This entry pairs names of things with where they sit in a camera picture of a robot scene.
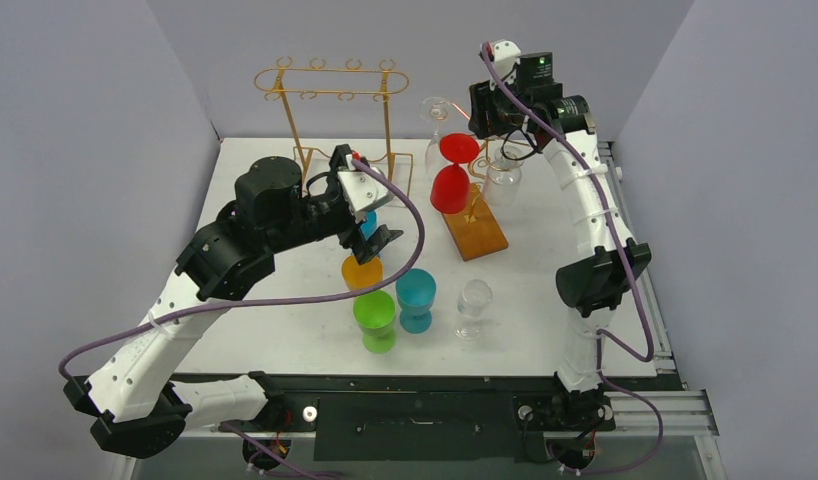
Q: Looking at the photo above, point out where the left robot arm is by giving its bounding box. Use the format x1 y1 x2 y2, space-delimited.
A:
64 144 399 459

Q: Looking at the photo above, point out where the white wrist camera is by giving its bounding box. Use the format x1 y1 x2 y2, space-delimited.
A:
486 39 521 85
337 152 394 214

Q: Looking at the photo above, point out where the blue plastic goblet rear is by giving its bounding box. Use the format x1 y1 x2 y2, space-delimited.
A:
348 212 379 264

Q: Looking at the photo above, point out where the green plastic goblet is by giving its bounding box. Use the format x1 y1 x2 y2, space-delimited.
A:
353 290 396 354

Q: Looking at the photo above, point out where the gold rectangular wire glass rack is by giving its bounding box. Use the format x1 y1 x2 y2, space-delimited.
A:
253 56 416 194

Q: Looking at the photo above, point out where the clear wine glass amber tint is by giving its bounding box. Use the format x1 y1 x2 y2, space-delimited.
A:
420 97 452 181

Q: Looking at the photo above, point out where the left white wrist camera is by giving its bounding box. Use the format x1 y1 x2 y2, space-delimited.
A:
337 152 394 214

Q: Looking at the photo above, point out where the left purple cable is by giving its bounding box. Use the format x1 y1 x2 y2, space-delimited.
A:
57 157 427 480

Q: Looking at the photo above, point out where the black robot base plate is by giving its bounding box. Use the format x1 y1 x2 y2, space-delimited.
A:
232 375 616 463

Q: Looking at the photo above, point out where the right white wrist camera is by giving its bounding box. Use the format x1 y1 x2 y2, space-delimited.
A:
486 39 521 85

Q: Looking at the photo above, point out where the gold tree rack wooden base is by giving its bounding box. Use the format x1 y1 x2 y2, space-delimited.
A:
442 99 523 263

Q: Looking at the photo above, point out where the red plastic goblet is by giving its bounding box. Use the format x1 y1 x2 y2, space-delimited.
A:
430 132 480 214

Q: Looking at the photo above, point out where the clear glass tumbler goblet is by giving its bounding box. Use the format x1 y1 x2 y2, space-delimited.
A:
482 146 522 206

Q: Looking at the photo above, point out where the purple cable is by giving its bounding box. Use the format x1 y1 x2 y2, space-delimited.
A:
57 157 427 480
481 46 666 476

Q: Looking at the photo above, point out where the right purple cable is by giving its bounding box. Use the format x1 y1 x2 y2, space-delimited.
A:
481 46 666 476

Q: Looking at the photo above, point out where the clear wine glass front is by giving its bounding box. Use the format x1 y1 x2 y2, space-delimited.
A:
455 279 493 340

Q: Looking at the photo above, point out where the aluminium rail frame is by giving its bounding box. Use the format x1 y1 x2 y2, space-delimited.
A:
109 140 730 480

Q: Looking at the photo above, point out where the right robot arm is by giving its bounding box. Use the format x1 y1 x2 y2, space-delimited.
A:
469 40 655 427

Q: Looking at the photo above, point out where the teal plastic goblet front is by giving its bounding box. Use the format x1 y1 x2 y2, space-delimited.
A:
395 268 437 334

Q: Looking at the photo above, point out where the orange plastic goblet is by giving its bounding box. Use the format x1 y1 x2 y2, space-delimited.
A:
341 256 383 291

